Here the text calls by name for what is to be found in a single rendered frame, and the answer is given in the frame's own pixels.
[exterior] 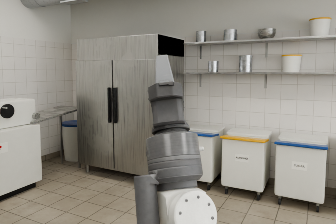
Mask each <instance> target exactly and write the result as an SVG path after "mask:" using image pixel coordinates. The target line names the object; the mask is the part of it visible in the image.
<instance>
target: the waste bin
mask: <svg viewBox="0 0 336 224"><path fill-rule="evenodd" d="M62 137H63V146H64V156H65V160H66V161H68V162H78V161H79V159H78V124H77V120H71V121H65V122H62Z"/></svg>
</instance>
